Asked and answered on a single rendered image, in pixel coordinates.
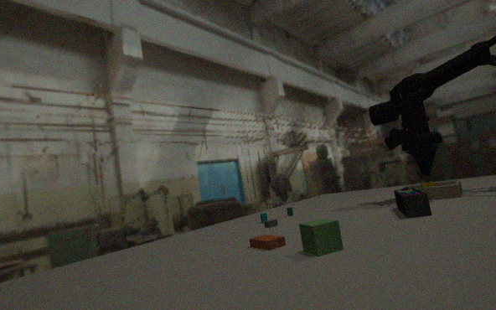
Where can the brown flat block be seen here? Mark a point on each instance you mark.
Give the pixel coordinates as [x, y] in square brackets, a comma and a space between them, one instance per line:
[267, 242]

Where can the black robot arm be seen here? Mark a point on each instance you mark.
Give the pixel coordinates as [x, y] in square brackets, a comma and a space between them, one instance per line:
[416, 88]

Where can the green cube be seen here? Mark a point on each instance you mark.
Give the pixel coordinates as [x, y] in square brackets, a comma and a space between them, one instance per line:
[321, 237]

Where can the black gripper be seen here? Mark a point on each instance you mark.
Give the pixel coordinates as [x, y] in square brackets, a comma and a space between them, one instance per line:
[421, 144]

